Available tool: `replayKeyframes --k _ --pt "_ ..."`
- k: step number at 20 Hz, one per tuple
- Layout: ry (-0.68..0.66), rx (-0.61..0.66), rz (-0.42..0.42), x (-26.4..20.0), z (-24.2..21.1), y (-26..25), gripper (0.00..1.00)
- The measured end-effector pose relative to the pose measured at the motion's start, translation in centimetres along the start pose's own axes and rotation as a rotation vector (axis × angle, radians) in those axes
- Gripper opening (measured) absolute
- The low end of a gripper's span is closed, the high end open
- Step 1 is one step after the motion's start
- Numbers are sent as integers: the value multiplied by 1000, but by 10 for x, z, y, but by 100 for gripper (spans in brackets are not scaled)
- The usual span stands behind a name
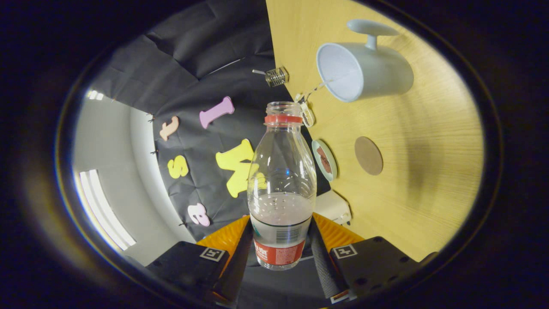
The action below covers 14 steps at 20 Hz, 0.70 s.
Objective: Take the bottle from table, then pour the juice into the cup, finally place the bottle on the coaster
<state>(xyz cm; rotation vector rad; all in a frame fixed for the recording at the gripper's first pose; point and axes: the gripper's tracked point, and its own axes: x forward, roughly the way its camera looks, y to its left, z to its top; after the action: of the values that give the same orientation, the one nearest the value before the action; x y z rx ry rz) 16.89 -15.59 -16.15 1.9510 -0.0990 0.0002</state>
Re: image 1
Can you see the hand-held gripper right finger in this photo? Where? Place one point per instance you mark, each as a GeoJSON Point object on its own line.
{"type": "Point", "coordinates": [326, 270]}

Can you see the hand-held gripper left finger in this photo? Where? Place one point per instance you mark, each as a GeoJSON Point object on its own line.
{"type": "Point", "coordinates": [236, 266]}

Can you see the clear plastic juice bottle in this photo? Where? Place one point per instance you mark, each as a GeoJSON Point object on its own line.
{"type": "Point", "coordinates": [281, 214]}

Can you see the round brown coaster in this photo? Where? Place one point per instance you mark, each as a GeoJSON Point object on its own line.
{"type": "Point", "coordinates": [369, 155]}

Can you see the pale blue cup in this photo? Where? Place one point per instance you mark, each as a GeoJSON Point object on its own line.
{"type": "Point", "coordinates": [377, 73]}

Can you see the white toaster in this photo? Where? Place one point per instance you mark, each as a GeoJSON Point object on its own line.
{"type": "Point", "coordinates": [332, 206]}

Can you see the pale green round plate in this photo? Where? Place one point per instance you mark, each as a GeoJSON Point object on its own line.
{"type": "Point", "coordinates": [332, 165]}

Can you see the brown meat slice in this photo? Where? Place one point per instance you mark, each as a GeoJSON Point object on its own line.
{"type": "Point", "coordinates": [324, 159]}

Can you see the long ceiling light panel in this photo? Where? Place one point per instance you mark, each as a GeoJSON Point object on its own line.
{"type": "Point", "coordinates": [105, 210]}

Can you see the white divided condiment dish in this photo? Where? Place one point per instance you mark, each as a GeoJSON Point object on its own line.
{"type": "Point", "coordinates": [307, 115]}

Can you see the light wooden table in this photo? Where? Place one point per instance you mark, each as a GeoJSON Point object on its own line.
{"type": "Point", "coordinates": [429, 150]}

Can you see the small clear glass jar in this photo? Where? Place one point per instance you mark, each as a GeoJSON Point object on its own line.
{"type": "Point", "coordinates": [277, 77]}

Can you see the black backdrop cloth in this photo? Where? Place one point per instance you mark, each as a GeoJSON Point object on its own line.
{"type": "Point", "coordinates": [193, 56]}

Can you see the small ceiling light panel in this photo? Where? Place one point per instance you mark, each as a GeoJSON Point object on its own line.
{"type": "Point", "coordinates": [95, 95]}

